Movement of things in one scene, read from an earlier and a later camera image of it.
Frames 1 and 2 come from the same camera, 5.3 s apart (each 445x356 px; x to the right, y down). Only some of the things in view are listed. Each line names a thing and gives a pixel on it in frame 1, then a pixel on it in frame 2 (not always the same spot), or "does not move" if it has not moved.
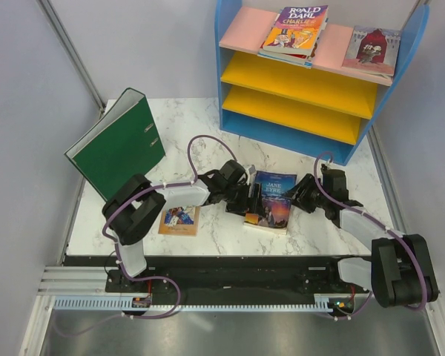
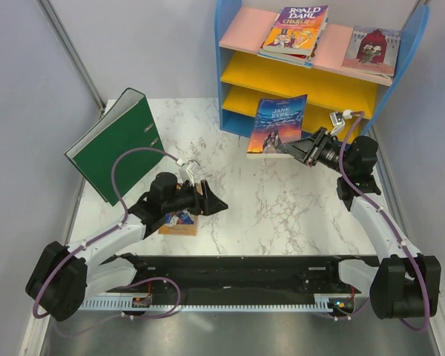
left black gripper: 248,205 -> 207,204
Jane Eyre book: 276,206 -> 279,121
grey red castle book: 373,50 does not move
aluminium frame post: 70,50 does not move
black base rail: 231,277 does not move
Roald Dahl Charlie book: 297,29 does not move
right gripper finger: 300,194 -> 299,149
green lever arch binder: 122,142 does not move
